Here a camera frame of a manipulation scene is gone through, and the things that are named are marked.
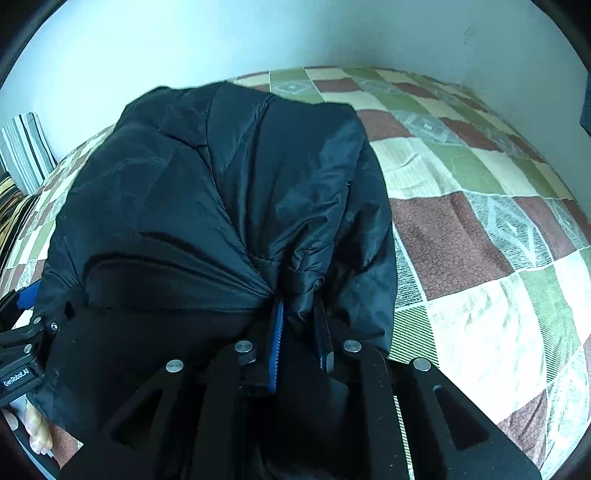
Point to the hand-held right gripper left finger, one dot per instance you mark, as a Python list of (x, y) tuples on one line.
[(277, 344)]

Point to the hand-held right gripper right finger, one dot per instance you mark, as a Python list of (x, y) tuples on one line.
[(324, 341)]

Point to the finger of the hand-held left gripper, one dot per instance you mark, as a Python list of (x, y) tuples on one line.
[(28, 296)]

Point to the black puffer jacket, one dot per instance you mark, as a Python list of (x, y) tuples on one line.
[(207, 184)]

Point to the person's left hand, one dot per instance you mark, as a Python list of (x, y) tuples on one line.
[(38, 427)]

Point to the yellow black striped cloth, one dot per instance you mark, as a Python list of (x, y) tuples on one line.
[(10, 217)]

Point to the grey striped pillow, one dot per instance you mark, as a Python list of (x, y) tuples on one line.
[(23, 147)]

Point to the checkered patchwork blanket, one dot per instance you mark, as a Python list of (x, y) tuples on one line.
[(461, 230)]

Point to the blue-grey cloth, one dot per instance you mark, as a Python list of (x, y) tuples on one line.
[(584, 99)]

